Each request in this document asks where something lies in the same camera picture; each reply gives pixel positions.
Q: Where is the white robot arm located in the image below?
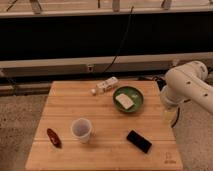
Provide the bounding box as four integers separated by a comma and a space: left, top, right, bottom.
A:
160, 61, 213, 127

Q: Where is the green round plate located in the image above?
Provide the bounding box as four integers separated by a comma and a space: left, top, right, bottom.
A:
113, 86, 144, 113

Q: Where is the black hanging cable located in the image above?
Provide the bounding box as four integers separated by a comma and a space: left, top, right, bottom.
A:
101, 5, 135, 74

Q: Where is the white sponge block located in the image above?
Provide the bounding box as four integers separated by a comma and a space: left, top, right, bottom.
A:
115, 93, 134, 109

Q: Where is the white ceramic cup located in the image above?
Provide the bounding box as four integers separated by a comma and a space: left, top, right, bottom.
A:
70, 118, 92, 143

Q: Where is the dark red chili pepper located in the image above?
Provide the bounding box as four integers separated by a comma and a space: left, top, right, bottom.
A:
47, 128, 62, 148

